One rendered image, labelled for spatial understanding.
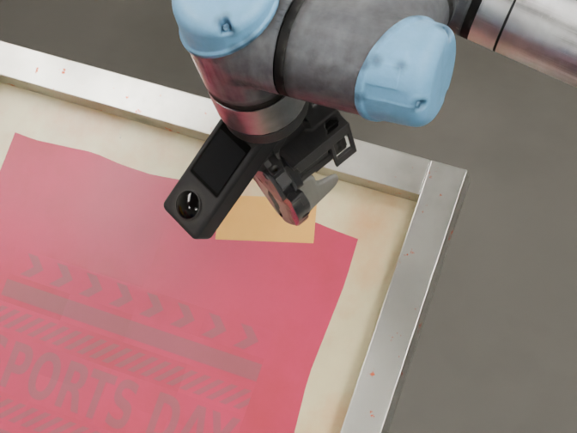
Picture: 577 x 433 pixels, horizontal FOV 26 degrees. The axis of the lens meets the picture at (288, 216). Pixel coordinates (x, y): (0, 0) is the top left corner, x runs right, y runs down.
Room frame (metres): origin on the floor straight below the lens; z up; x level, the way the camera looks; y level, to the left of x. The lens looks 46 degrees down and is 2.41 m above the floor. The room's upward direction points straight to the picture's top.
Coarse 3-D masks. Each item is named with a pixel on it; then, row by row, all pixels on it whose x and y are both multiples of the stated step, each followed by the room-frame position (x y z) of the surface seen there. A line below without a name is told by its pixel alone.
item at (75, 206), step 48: (48, 144) 1.02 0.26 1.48; (0, 192) 0.98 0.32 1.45; (48, 192) 0.97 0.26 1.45; (96, 192) 0.96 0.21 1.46; (144, 192) 0.96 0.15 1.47; (0, 240) 0.93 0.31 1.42; (48, 240) 0.93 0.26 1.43; (96, 240) 0.92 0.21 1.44; (144, 240) 0.91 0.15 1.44; (0, 288) 0.89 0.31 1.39
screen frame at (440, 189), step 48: (0, 48) 1.10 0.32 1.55; (96, 96) 1.03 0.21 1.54; (144, 96) 1.02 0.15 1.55; (192, 96) 1.01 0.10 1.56; (432, 192) 0.88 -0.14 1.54; (432, 240) 0.84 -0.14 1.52; (432, 288) 0.81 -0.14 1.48; (384, 336) 0.77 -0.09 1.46; (384, 384) 0.73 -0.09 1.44; (384, 432) 0.70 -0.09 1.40
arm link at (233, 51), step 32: (192, 0) 0.70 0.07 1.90; (224, 0) 0.70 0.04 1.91; (256, 0) 0.69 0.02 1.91; (288, 0) 0.71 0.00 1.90; (192, 32) 0.69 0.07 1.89; (224, 32) 0.68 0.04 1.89; (256, 32) 0.69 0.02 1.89; (224, 64) 0.69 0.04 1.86; (256, 64) 0.68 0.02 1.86; (224, 96) 0.71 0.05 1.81; (256, 96) 0.71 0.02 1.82
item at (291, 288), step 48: (192, 240) 0.90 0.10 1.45; (336, 240) 0.88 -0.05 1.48; (144, 288) 0.87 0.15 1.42; (192, 288) 0.86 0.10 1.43; (240, 288) 0.85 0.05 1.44; (288, 288) 0.84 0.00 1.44; (336, 288) 0.84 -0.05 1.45; (288, 336) 0.80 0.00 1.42; (288, 384) 0.76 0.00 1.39; (240, 432) 0.72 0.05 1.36; (288, 432) 0.72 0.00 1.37
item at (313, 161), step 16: (304, 112) 0.75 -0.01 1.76; (320, 112) 0.78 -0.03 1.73; (336, 112) 0.79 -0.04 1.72; (288, 128) 0.73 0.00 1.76; (304, 128) 0.78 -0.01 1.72; (320, 128) 0.78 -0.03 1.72; (336, 128) 0.78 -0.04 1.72; (288, 144) 0.77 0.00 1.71; (304, 144) 0.77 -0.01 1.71; (320, 144) 0.77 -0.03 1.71; (336, 144) 0.79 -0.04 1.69; (352, 144) 0.79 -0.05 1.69; (272, 160) 0.76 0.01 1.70; (288, 160) 0.76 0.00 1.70; (304, 160) 0.76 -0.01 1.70; (320, 160) 0.79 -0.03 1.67; (336, 160) 0.78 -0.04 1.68; (256, 176) 0.79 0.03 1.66; (272, 176) 0.75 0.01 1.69; (288, 176) 0.75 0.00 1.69; (304, 176) 0.78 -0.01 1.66; (272, 192) 0.77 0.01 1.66
